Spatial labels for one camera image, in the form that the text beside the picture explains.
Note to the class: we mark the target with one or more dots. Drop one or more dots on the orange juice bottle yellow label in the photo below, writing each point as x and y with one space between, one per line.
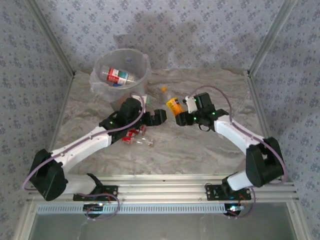
175 107

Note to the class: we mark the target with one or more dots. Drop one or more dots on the clear bottle green white label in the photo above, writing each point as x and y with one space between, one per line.
150 100

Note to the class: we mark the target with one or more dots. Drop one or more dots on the clear bottle red cola label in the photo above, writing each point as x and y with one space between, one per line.
128 136

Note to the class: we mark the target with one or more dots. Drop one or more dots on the clear bottle red white label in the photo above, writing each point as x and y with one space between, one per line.
116 75

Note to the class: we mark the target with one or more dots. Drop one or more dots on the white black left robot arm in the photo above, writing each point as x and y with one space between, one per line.
82 142

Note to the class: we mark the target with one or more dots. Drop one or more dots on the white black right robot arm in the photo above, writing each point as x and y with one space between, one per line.
235 132

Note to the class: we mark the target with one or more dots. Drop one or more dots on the clear plastic bucket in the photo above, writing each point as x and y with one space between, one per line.
140 87

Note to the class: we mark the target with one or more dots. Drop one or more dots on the grey floral backdrop cloth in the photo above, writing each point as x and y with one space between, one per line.
200 37

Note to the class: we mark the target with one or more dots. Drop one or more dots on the black controller board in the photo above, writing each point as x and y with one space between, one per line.
93 207
233 208

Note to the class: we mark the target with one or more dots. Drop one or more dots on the aluminium table side rail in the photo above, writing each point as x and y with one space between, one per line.
260 107
60 112

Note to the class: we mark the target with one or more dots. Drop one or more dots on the aluminium mounting rail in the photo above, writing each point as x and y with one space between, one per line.
160 190

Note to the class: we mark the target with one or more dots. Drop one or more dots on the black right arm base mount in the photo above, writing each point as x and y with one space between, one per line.
215 192

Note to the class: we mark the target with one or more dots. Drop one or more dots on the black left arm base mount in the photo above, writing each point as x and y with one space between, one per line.
110 193

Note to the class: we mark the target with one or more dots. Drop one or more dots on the aluminium frame post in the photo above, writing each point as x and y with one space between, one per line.
272 35
50 37

